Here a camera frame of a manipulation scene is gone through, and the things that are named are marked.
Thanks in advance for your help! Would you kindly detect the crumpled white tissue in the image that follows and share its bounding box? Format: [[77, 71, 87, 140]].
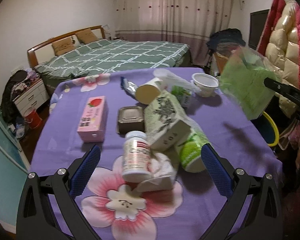
[[136, 148, 179, 192]]

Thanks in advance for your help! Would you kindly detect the white supplement pill bottle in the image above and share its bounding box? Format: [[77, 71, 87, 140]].
[[122, 131, 152, 183]]

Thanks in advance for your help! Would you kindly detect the cream puffer jacket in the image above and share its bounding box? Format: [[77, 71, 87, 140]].
[[264, 0, 300, 118]]

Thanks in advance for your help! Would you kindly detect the green white plastic bottle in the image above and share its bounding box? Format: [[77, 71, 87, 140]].
[[174, 127, 210, 173]]

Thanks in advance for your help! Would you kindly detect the green patterned tissue box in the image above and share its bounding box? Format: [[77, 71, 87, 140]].
[[144, 90, 190, 152]]

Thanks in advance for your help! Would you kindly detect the bed with green plaid cover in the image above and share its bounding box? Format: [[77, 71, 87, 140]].
[[27, 25, 192, 93]]

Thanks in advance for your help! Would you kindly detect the white nightstand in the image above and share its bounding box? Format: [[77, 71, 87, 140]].
[[13, 79, 49, 116]]

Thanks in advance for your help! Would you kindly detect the green plastic bag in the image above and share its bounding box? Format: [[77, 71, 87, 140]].
[[219, 47, 282, 120]]

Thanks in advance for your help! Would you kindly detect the pink strawberry milk carton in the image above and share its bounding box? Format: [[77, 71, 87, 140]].
[[77, 96, 108, 142]]

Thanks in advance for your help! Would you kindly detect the clear plastic bag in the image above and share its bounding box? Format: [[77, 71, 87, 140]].
[[153, 68, 200, 92]]

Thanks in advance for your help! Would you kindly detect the pile of dark clothes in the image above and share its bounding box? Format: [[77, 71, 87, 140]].
[[206, 28, 246, 52]]

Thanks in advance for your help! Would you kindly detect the black television screen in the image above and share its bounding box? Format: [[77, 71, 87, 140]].
[[248, 9, 269, 50]]

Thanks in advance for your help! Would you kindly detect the white yogurt cup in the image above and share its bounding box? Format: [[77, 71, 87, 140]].
[[192, 73, 219, 98]]

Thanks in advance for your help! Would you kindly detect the pink striped curtain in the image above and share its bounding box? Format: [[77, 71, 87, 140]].
[[116, 0, 232, 65]]

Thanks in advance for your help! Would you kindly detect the white paper cup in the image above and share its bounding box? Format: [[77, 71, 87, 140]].
[[135, 77, 166, 105]]

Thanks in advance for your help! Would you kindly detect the brown pillow left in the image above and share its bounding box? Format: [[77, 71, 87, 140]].
[[52, 37, 76, 56]]

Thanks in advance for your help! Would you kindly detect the yellow rimmed blue trash bin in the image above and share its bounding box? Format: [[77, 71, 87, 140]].
[[251, 112, 280, 147]]

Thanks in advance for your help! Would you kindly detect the red bucket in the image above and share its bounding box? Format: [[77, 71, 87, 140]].
[[24, 107, 42, 129]]

